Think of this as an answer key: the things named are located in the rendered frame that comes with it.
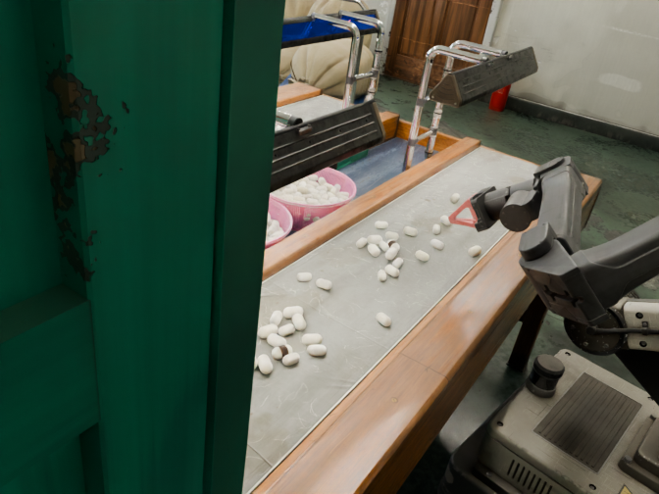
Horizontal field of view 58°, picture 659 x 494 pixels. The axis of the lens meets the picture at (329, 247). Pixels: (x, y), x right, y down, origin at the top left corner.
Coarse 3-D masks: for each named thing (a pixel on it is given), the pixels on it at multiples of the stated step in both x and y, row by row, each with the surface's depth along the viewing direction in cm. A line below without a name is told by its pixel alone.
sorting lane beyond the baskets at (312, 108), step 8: (320, 96) 236; (296, 104) 223; (304, 104) 225; (312, 104) 226; (320, 104) 227; (328, 104) 229; (336, 104) 230; (288, 112) 214; (296, 112) 215; (304, 112) 217; (312, 112) 218; (320, 112) 219; (328, 112) 220; (304, 120) 209
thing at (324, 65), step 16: (304, 48) 411; (320, 48) 404; (336, 48) 404; (304, 64) 407; (320, 64) 399; (336, 64) 399; (368, 64) 408; (288, 80) 397; (304, 80) 393; (320, 80) 400; (336, 80) 397; (368, 80) 419; (336, 96) 403
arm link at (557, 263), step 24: (624, 240) 68; (648, 240) 66; (528, 264) 76; (552, 264) 71; (576, 264) 69; (600, 264) 67; (624, 264) 66; (648, 264) 66; (552, 288) 72; (576, 288) 68; (600, 288) 67; (624, 288) 67; (552, 312) 77; (576, 312) 70; (600, 312) 68
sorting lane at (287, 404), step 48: (432, 192) 169; (336, 240) 138; (384, 240) 141; (480, 240) 148; (288, 288) 119; (336, 288) 121; (384, 288) 123; (432, 288) 126; (288, 336) 106; (336, 336) 108; (384, 336) 109; (288, 384) 95; (336, 384) 97; (288, 432) 87
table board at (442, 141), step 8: (328, 96) 238; (352, 104) 233; (400, 120) 224; (400, 128) 224; (408, 128) 222; (424, 128) 219; (400, 136) 226; (408, 136) 224; (440, 136) 216; (448, 136) 215; (424, 144) 221; (440, 144) 217; (448, 144) 216; (592, 208) 196
